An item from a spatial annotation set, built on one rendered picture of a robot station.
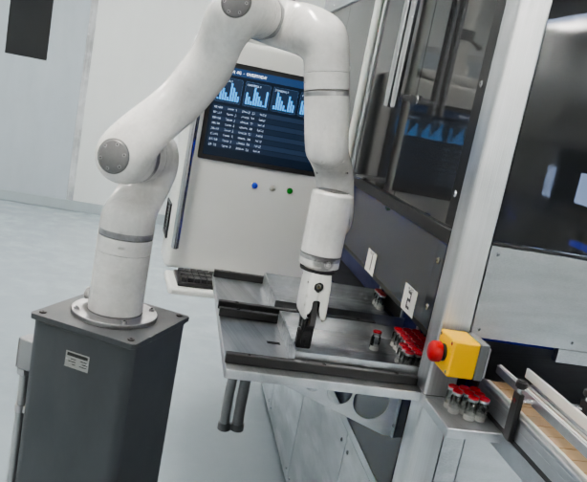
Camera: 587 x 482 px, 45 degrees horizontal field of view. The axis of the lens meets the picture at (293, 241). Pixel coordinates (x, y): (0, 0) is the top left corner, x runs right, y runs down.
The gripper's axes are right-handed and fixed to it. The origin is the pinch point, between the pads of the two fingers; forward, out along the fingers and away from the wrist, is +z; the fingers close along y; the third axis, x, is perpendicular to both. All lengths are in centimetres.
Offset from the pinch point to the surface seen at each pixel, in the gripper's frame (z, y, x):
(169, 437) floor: 92, 125, 17
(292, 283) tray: 3, 54, -6
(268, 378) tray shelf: 5.3, -11.0, 7.9
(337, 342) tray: 4.2, 11.9, -11.0
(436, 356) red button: -6.8, -20.1, -20.9
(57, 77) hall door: -27, 543, 146
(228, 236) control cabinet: -1, 88, 11
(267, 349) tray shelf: 4.5, 2.3, 6.7
